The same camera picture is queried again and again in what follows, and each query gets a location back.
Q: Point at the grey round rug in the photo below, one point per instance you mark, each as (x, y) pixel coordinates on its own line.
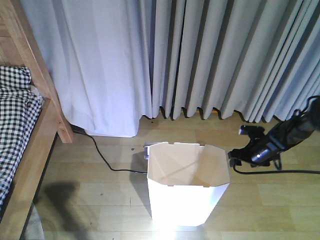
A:
(32, 229)

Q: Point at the white octagonal trash bin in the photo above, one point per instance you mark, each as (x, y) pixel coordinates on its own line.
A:
(185, 182)

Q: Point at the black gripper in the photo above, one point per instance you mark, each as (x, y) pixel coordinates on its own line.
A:
(258, 152)

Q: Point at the white floor power socket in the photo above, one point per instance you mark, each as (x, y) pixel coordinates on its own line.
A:
(147, 149)

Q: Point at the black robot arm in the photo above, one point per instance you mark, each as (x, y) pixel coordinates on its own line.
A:
(299, 127)

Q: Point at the black white checkered bedding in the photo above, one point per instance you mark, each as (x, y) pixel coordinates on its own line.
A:
(19, 112)

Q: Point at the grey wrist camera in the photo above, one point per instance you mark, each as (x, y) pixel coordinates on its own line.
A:
(250, 129)

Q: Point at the light grey curtain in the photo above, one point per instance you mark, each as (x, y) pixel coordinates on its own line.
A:
(114, 61)

